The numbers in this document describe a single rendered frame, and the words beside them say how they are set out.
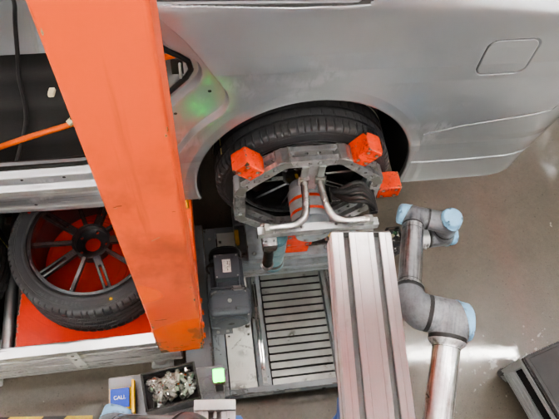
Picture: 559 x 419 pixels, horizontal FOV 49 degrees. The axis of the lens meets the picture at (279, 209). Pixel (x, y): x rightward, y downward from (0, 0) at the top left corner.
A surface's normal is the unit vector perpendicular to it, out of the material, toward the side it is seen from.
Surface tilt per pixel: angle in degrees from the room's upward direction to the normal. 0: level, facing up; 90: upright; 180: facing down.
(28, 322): 0
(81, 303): 0
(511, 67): 90
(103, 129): 90
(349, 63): 90
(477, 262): 0
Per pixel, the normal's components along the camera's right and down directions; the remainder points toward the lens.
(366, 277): 0.07, -0.48
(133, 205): 0.13, 0.87
